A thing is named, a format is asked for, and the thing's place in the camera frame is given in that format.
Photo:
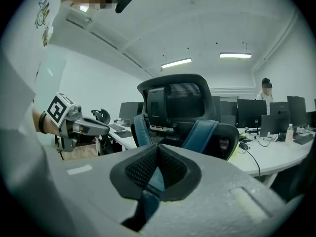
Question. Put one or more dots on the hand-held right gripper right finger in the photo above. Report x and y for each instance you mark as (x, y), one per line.
(217, 201)

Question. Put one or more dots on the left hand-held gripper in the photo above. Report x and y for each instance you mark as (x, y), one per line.
(58, 108)

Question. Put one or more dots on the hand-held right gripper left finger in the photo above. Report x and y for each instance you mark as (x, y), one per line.
(93, 189)

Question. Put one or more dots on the black mesh office chair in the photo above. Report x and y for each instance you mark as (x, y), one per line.
(158, 107)

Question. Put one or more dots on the person's left forearm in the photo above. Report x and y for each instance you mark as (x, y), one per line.
(50, 125)

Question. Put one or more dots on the white desk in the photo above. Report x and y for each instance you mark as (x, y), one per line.
(123, 142)
(274, 154)

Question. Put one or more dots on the black mouse pad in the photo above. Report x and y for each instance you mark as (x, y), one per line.
(123, 133)

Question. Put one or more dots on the black desktop screen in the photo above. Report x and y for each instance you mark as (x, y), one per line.
(128, 110)

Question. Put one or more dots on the black wristband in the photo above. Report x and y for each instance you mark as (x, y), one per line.
(42, 122)

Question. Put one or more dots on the black computer mouse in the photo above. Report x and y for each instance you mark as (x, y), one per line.
(243, 146)

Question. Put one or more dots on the row of black monitors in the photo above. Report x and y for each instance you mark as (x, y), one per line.
(251, 112)

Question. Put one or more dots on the clear plastic bottle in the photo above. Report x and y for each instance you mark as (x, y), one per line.
(290, 133)

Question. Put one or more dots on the long ceiling light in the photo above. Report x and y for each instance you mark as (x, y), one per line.
(235, 55)
(176, 63)

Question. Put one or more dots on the black head-worn camera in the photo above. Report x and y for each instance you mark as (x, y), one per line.
(123, 1)

